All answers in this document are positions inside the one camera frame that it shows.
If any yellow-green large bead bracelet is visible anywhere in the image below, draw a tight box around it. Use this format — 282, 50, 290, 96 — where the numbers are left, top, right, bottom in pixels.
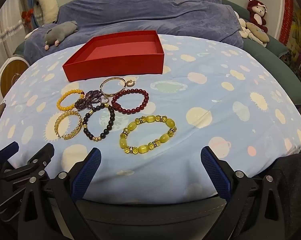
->
119, 114, 178, 155

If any plain gold bangle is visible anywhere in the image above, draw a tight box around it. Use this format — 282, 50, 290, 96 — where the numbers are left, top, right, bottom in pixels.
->
100, 77, 126, 97

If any red plush monkey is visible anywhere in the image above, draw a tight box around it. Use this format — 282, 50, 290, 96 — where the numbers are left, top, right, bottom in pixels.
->
247, 0, 268, 33

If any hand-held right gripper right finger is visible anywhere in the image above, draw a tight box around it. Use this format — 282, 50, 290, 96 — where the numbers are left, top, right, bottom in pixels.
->
201, 146, 283, 240

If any grey plush mouse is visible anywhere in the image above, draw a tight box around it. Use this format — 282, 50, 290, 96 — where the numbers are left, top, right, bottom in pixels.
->
44, 21, 78, 50

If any dark cloth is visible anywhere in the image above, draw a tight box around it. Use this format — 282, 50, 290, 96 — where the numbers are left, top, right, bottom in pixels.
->
273, 152, 301, 240

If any dark red bead bracelet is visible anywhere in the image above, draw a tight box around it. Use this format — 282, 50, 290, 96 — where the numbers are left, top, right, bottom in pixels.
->
111, 88, 150, 113

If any purple bead bracelet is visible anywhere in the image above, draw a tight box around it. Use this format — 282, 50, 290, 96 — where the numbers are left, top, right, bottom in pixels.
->
75, 89, 106, 111

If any red cardboard box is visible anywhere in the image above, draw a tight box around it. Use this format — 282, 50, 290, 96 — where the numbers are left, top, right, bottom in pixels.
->
62, 30, 165, 83

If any white plush toy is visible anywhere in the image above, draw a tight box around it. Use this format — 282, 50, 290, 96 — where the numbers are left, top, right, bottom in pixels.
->
238, 17, 256, 40

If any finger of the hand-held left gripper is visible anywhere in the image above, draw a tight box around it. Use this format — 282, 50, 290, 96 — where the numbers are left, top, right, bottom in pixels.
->
0, 143, 55, 183
0, 141, 19, 165

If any red wall hanging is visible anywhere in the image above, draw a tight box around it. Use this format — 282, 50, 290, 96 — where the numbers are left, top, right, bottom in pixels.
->
278, 0, 295, 47

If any yellow wall poster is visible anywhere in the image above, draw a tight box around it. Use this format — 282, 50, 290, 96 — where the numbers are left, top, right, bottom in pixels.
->
291, 7, 301, 63

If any white sheer curtain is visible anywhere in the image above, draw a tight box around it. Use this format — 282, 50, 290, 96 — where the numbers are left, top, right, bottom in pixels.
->
0, 0, 28, 63

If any white plush cow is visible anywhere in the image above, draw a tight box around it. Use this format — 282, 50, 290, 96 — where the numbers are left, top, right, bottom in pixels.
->
35, 0, 59, 25

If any dark green bed frame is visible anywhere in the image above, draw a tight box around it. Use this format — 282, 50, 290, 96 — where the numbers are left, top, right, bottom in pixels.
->
222, 0, 301, 105

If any dark brown bead bracelet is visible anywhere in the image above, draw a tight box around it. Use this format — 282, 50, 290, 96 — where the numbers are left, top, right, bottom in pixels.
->
82, 104, 116, 142

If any red curtain bow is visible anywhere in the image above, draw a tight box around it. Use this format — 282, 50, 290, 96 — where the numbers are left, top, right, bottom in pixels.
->
22, 9, 34, 28

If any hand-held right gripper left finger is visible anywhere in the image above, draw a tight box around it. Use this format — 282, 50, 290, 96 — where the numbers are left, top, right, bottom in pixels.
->
17, 147, 102, 240

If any white round wood-top device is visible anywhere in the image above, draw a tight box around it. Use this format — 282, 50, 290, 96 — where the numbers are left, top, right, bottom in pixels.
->
0, 56, 29, 105

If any orange-yellow bead bracelet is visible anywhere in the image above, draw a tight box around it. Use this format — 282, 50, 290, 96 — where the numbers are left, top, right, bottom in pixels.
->
57, 89, 85, 111

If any brown cookie plush pillow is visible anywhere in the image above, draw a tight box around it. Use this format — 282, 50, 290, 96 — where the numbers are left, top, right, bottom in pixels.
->
246, 22, 270, 44

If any gold leaf pattern bangle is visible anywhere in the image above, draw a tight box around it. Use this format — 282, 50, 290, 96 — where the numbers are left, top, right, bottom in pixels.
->
54, 110, 82, 140

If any blue-grey blanket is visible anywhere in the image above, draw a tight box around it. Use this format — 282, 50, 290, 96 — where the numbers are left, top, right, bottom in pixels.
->
24, 0, 245, 65

